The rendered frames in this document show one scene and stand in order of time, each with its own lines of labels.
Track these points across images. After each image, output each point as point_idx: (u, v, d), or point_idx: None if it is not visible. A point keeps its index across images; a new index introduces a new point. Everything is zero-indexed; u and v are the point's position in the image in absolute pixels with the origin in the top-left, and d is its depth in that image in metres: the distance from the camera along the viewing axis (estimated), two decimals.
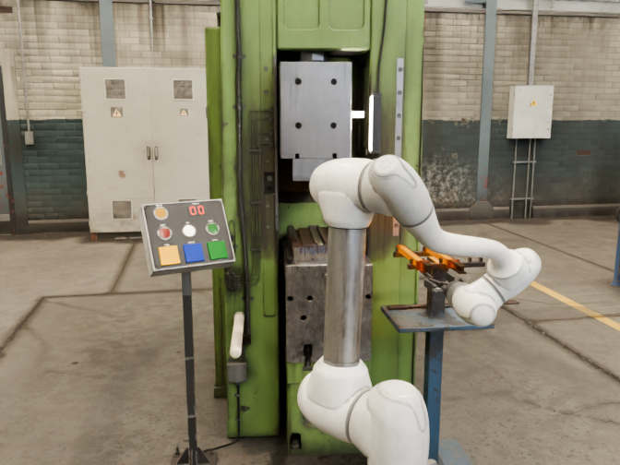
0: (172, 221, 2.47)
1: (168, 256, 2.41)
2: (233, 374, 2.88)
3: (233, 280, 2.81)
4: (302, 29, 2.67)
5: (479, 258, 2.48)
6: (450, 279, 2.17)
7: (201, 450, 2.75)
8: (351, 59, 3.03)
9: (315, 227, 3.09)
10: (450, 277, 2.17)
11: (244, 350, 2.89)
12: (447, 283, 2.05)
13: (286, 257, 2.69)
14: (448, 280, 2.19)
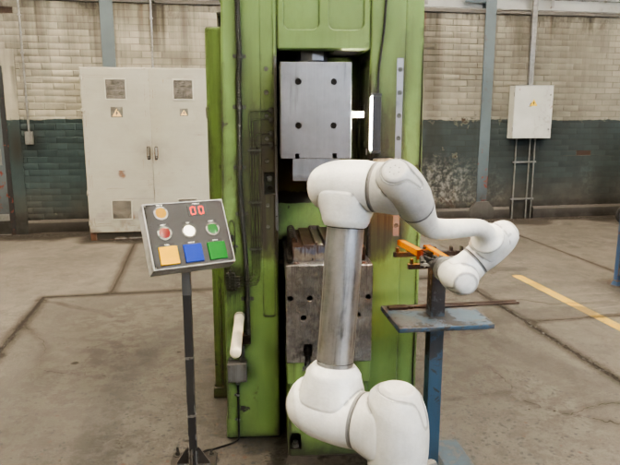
0: (172, 221, 2.47)
1: (168, 256, 2.41)
2: (233, 374, 2.88)
3: (233, 280, 2.81)
4: (302, 29, 2.67)
5: None
6: None
7: (201, 450, 2.75)
8: (351, 59, 3.03)
9: (315, 227, 3.09)
10: None
11: (244, 350, 2.89)
12: (434, 259, 2.17)
13: (286, 257, 2.69)
14: None
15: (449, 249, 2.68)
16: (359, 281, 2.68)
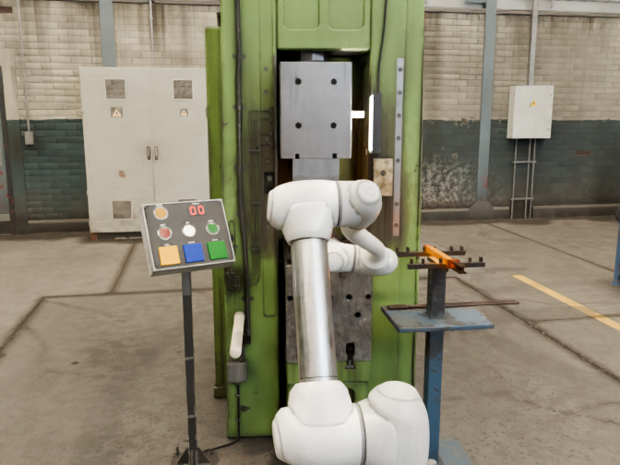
0: (172, 221, 2.47)
1: (168, 256, 2.41)
2: (233, 374, 2.88)
3: (233, 280, 2.81)
4: (302, 29, 2.67)
5: (479, 258, 2.48)
6: None
7: (201, 450, 2.75)
8: (351, 59, 3.03)
9: None
10: None
11: (244, 350, 2.89)
12: None
13: (286, 257, 2.69)
14: None
15: (449, 249, 2.68)
16: (359, 281, 2.68)
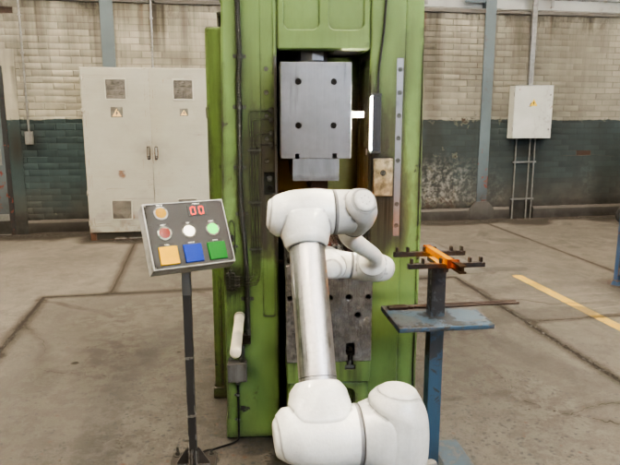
0: (172, 221, 2.47)
1: (168, 256, 2.41)
2: (233, 374, 2.88)
3: (233, 280, 2.81)
4: (302, 29, 2.67)
5: (479, 258, 2.48)
6: (330, 245, 2.63)
7: (201, 450, 2.75)
8: (351, 59, 3.03)
9: None
10: (330, 244, 2.63)
11: (244, 350, 2.89)
12: None
13: (286, 257, 2.69)
14: None
15: (449, 249, 2.68)
16: (359, 281, 2.68)
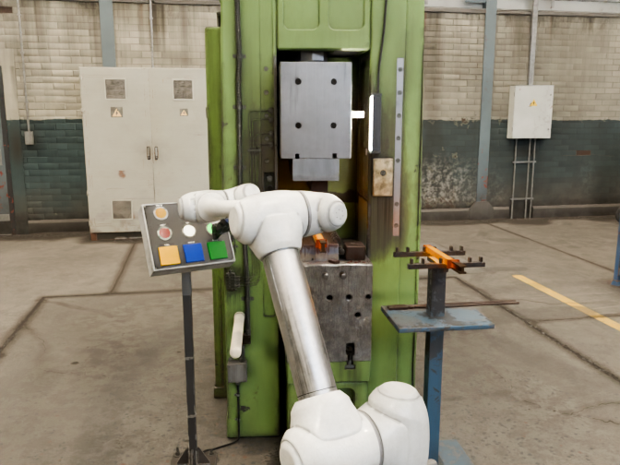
0: (172, 221, 2.47)
1: (168, 256, 2.41)
2: (233, 374, 2.88)
3: (233, 280, 2.81)
4: (302, 29, 2.67)
5: (479, 258, 2.48)
6: None
7: (201, 450, 2.75)
8: (351, 59, 3.03)
9: None
10: None
11: (244, 350, 2.89)
12: None
13: None
14: (217, 235, 2.50)
15: (449, 249, 2.68)
16: (359, 281, 2.68)
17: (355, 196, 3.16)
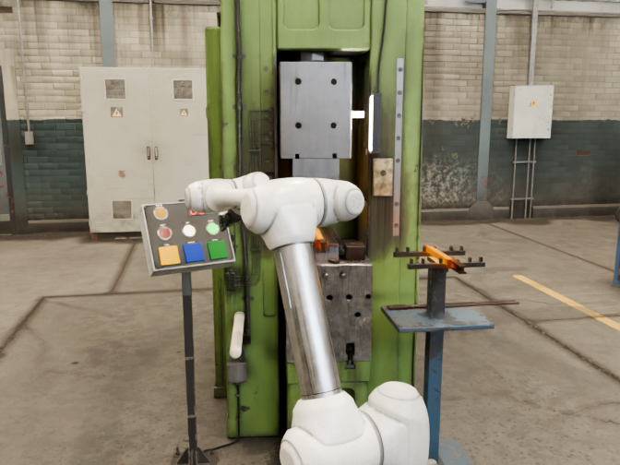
0: (172, 221, 2.47)
1: (168, 256, 2.41)
2: (233, 374, 2.88)
3: (233, 280, 2.81)
4: (302, 29, 2.67)
5: (479, 258, 2.48)
6: (225, 223, 2.41)
7: (201, 450, 2.75)
8: (351, 59, 3.03)
9: None
10: None
11: (244, 350, 2.89)
12: None
13: None
14: (224, 227, 2.42)
15: (449, 249, 2.68)
16: (359, 281, 2.68)
17: None
